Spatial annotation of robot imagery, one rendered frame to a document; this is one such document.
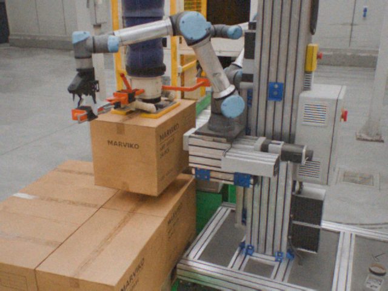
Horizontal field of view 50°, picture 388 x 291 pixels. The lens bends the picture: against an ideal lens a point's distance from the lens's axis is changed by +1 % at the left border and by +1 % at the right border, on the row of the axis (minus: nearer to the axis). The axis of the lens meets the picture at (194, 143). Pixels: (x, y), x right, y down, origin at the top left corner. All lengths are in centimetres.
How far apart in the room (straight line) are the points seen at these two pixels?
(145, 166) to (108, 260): 53
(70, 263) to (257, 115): 121
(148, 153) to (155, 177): 14
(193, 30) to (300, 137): 79
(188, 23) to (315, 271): 156
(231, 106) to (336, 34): 950
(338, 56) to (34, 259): 997
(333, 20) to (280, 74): 920
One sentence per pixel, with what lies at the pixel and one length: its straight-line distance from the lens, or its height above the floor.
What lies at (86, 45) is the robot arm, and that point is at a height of 151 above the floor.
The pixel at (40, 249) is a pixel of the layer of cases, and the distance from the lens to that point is 219.
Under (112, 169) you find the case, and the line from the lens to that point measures 234.
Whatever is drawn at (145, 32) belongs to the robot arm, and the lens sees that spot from 199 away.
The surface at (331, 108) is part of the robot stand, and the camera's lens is 214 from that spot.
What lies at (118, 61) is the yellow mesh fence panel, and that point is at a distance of 428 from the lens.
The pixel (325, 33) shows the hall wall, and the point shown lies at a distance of 1140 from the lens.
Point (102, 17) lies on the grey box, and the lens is 379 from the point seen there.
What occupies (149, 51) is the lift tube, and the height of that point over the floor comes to 142.
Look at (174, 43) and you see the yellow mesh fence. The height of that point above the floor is 128.
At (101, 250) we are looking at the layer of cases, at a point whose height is 54.
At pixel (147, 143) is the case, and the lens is 217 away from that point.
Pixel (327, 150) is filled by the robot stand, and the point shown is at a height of 96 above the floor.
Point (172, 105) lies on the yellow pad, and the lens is 246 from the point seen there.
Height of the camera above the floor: 170
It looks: 20 degrees down
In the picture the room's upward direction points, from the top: straight up
